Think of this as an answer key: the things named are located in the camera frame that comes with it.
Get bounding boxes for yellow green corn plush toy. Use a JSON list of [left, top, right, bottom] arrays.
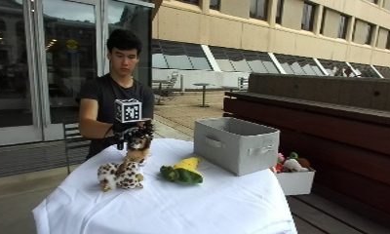
[[158, 156, 203, 186]]

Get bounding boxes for spotted leopard plush toy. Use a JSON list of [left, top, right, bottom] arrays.
[[96, 159, 145, 193]]

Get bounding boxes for glass door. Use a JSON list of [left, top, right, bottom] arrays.
[[0, 0, 156, 148]]

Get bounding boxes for white outdoor chair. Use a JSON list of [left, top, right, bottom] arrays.
[[235, 76, 250, 92]]

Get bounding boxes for black metal chair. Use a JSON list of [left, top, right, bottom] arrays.
[[62, 121, 92, 176]]

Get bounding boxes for the person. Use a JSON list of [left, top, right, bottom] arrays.
[[76, 28, 156, 160]]

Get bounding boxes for white marker cube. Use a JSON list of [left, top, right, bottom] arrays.
[[113, 97, 142, 124]]

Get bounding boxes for grey outdoor chair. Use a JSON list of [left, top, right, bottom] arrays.
[[161, 71, 181, 98]]

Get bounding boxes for round pedestal table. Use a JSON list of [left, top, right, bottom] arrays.
[[191, 82, 214, 108]]

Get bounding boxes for white tablecloth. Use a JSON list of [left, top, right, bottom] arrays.
[[31, 137, 299, 234]]

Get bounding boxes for dark wooden bench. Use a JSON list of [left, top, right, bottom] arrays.
[[222, 72, 390, 234]]

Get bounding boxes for white storage box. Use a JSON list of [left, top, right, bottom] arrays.
[[270, 167, 316, 197]]

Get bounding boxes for grey fabric storage box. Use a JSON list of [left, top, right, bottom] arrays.
[[193, 116, 282, 176]]

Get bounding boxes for brown and white plush toy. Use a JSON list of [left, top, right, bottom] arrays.
[[124, 129, 153, 166]]

